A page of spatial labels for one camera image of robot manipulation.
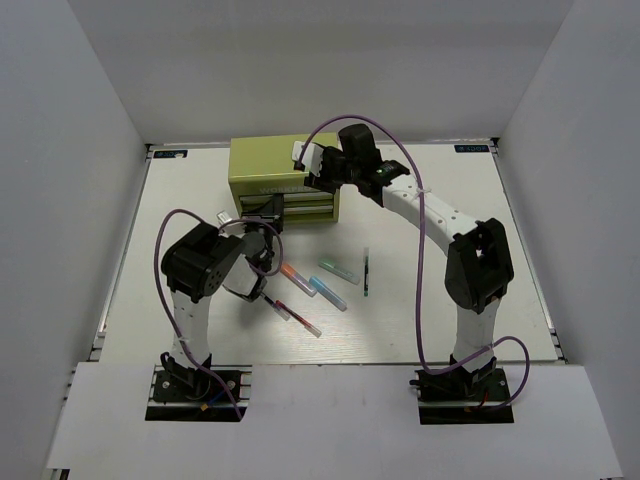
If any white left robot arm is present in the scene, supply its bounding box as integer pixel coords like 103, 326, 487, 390
154, 194, 284, 399

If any black green gel pen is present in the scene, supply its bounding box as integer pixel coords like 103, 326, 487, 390
363, 247, 370, 298

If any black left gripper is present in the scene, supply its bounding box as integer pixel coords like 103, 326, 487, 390
241, 194, 284, 250

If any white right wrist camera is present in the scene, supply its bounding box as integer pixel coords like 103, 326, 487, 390
292, 141, 324, 177

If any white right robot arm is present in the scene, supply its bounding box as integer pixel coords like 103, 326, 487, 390
292, 124, 514, 399

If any green metal drawer toolbox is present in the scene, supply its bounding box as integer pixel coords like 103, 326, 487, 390
228, 134, 340, 224

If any blue right corner label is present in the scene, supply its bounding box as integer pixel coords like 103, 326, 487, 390
454, 144, 490, 153

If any blue corner label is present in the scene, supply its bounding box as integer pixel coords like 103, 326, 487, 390
454, 144, 490, 153
153, 149, 188, 159

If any blue left corner label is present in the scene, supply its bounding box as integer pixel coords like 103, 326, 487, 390
153, 149, 188, 159

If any green drawer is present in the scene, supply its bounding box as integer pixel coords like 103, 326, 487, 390
239, 191, 334, 205
240, 203, 335, 219

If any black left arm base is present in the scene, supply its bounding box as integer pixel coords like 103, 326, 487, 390
145, 352, 252, 423

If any purple gel pen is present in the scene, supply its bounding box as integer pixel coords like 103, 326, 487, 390
261, 293, 290, 321

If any green cap highlighter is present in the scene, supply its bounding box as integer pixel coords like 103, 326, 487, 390
318, 258, 360, 285

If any red gel pen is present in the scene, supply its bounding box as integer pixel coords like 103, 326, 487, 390
276, 300, 322, 338

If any blue cap highlighter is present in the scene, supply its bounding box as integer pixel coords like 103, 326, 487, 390
309, 276, 347, 311

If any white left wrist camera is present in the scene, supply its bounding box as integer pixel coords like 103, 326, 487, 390
216, 210, 246, 238

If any green top drawer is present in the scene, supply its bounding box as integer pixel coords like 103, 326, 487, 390
239, 191, 334, 205

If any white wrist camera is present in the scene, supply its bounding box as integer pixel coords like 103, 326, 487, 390
216, 210, 246, 238
292, 141, 324, 177

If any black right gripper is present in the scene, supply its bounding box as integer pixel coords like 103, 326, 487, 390
306, 145, 361, 194

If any orange cap highlighter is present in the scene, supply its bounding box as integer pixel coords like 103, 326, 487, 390
280, 263, 317, 297

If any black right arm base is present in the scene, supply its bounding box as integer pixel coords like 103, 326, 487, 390
409, 357, 514, 425

